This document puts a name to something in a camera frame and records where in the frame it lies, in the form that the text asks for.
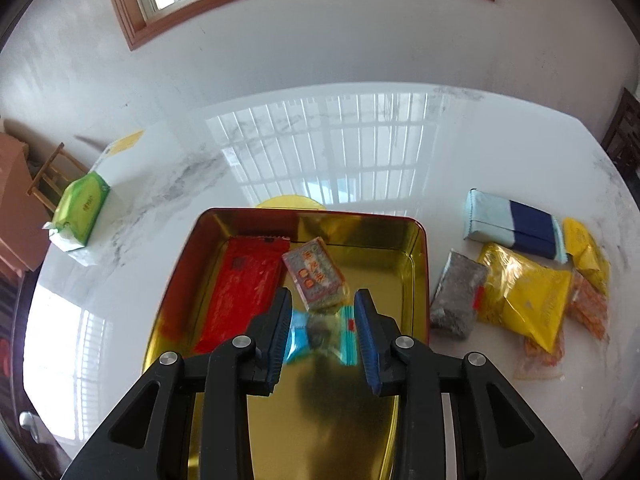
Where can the blue candy packet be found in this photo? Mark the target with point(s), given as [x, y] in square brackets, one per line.
[320, 335]

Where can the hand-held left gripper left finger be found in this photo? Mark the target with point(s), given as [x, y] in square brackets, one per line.
[280, 340]

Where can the yellow round lid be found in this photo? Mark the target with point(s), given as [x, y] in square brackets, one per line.
[290, 202]

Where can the brown cabinet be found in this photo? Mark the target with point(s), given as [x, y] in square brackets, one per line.
[17, 200]

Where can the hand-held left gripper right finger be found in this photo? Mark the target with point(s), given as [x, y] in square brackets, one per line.
[365, 345]

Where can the gold tin box red outside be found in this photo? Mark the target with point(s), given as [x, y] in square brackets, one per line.
[350, 410]

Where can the green tissue pack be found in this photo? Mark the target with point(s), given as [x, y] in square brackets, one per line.
[82, 205]

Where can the navy and white packet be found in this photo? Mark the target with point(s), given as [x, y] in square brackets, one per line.
[515, 225]

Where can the clear orange print snack packet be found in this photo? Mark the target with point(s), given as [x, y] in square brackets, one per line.
[590, 310]
[542, 362]

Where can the yellow snack packet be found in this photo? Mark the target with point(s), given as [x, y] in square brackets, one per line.
[525, 295]
[585, 252]

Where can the clear wrapped pastry red print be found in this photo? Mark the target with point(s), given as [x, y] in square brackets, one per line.
[312, 275]

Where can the grey snack packet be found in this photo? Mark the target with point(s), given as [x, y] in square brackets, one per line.
[457, 295]

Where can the wooden stool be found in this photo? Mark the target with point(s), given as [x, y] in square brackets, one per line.
[52, 175]

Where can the red snack packet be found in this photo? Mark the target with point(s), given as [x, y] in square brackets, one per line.
[240, 290]

